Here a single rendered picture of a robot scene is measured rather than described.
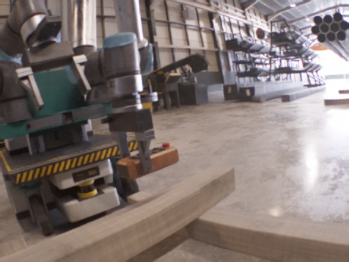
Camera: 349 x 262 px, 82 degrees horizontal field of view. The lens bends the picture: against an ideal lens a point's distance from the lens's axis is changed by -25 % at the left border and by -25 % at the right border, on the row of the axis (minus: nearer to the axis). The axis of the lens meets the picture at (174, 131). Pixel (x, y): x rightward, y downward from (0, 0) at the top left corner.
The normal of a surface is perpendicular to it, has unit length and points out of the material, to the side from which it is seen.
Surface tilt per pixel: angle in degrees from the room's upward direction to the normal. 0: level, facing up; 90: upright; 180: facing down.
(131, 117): 90
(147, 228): 90
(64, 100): 90
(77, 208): 90
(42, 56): 67
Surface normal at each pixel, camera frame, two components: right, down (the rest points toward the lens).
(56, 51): 0.65, -0.40
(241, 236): -0.68, 0.20
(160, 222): 0.73, 0.00
